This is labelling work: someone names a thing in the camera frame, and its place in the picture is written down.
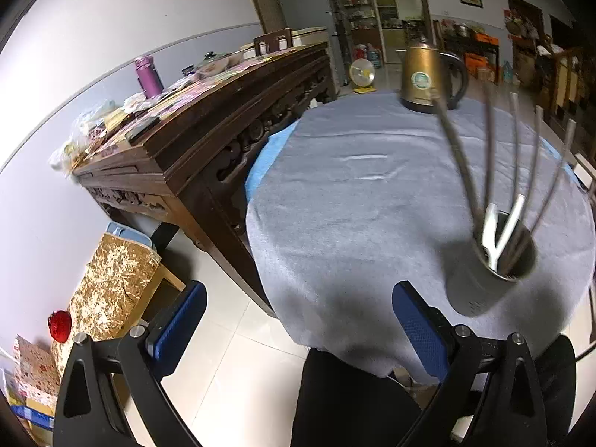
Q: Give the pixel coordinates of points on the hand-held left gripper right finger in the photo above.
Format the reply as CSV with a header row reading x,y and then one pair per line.
x,y
421,330

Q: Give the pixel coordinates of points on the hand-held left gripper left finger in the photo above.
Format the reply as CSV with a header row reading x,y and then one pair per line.
x,y
174,330

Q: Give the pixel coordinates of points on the metal utensil holder cup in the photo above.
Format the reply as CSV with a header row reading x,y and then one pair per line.
x,y
470,288

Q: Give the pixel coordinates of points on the white plastic spoon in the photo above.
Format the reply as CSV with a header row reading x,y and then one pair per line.
x,y
512,216
490,228

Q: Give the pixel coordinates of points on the bundle of dark chopsticks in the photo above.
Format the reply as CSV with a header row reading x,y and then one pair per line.
x,y
513,149

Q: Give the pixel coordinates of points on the gold-covered small table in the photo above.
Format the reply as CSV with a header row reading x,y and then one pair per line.
x,y
111,284

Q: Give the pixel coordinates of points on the person's black clothed legs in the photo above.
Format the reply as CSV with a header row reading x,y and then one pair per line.
x,y
354,405

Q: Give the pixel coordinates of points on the blue plastic stool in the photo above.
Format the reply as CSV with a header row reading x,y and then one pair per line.
x,y
130,235

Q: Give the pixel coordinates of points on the red round ornament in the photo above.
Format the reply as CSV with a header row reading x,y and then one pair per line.
x,y
59,326

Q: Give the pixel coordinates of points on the grey tablecloth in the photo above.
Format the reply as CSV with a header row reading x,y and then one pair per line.
x,y
363,223

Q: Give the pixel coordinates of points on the patterned cardboard boxes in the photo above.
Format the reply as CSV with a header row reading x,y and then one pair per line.
x,y
32,382

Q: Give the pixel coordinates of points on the carved wooden sideboard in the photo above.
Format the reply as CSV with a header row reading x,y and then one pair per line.
x,y
200,149

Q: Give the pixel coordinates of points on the blue table cover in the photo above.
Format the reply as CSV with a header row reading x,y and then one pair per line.
x,y
270,153

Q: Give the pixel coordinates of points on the black phone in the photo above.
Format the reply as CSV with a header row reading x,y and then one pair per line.
x,y
143,128

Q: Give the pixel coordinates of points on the pile of snack packets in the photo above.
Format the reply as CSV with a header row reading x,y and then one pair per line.
x,y
98,125

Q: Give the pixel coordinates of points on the pink checkered mat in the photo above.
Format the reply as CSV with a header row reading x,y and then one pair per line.
x,y
186,93

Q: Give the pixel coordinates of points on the bronze electric kettle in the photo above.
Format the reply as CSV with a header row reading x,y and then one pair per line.
x,y
423,79

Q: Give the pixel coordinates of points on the purple water bottle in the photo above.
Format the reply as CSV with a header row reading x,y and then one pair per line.
x,y
149,79

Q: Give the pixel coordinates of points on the small yellow fan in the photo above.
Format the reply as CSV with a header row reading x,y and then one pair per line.
x,y
362,74

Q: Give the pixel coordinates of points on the pot with glass lid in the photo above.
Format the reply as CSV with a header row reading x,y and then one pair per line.
x,y
212,66

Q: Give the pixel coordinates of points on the orange cardboard boxes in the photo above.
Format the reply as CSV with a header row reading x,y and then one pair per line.
x,y
479,66

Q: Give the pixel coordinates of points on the water jugs by doorway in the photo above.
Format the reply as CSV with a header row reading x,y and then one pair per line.
x,y
370,55

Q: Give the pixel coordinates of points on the wooden stair railing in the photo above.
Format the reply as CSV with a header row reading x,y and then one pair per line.
x,y
563,88

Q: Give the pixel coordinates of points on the dark wooden side table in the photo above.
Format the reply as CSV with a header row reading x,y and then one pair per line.
x,y
470,44

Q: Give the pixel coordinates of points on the metal basin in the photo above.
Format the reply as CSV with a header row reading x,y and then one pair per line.
x,y
462,30

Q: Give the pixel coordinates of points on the wooden chair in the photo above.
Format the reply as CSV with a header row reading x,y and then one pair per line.
x,y
272,42

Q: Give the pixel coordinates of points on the white chest freezer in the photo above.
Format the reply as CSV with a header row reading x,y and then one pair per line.
x,y
309,37

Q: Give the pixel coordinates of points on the glass door shelf cabinet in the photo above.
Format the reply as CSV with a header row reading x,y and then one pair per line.
x,y
358,9

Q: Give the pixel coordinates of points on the grey refrigerator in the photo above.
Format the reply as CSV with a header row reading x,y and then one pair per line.
x,y
307,9

